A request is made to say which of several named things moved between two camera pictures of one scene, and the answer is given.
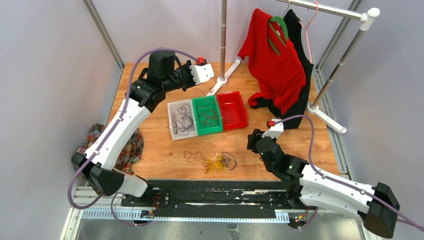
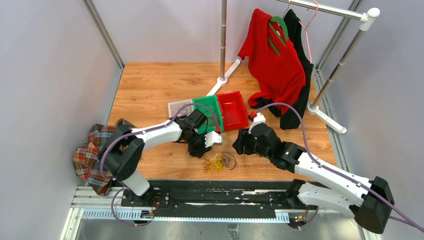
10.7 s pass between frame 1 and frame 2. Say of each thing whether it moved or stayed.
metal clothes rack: stayed
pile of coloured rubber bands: stayed
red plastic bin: stayed
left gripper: moved
